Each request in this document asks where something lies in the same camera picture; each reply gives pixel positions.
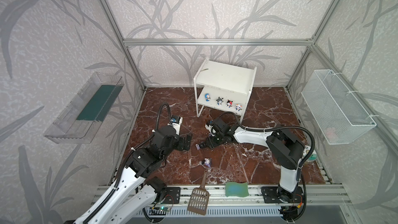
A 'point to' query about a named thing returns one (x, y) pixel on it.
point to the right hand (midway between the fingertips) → (208, 137)
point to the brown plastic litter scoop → (199, 198)
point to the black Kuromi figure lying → (197, 146)
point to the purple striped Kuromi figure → (208, 162)
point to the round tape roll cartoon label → (313, 156)
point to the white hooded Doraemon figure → (238, 107)
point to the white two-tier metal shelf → (224, 86)
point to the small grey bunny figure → (219, 101)
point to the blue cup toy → (207, 96)
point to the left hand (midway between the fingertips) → (186, 128)
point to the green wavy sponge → (237, 189)
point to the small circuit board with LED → (162, 208)
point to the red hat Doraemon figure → (229, 103)
